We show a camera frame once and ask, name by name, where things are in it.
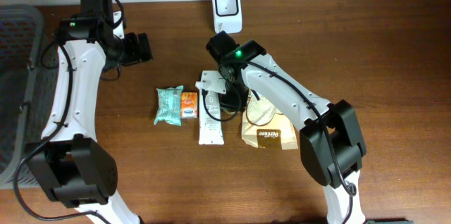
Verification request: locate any white barcode scanner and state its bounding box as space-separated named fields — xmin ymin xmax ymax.
xmin=211 ymin=0 xmax=242 ymax=34

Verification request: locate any orange tissue pack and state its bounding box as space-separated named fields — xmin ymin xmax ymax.
xmin=180 ymin=92 xmax=198 ymax=119

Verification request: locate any teal snack packet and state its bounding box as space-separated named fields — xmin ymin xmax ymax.
xmin=154 ymin=85 xmax=184 ymax=126

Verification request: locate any brown grain bag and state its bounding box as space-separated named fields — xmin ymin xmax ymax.
xmin=241 ymin=92 xmax=298 ymax=150

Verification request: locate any grey plastic basket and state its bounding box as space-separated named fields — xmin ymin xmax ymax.
xmin=1 ymin=5 xmax=58 ymax=189

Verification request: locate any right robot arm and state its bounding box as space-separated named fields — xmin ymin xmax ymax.
xmin=206 ymin=31 xmax=366 ymax=223

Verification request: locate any white cream tube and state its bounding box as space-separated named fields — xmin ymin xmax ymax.
xmin=199 ymin=90 xmax=224 ymax=145

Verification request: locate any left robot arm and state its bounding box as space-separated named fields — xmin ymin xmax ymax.
xmin=20 ymin=0 xmax=152 ymax=223

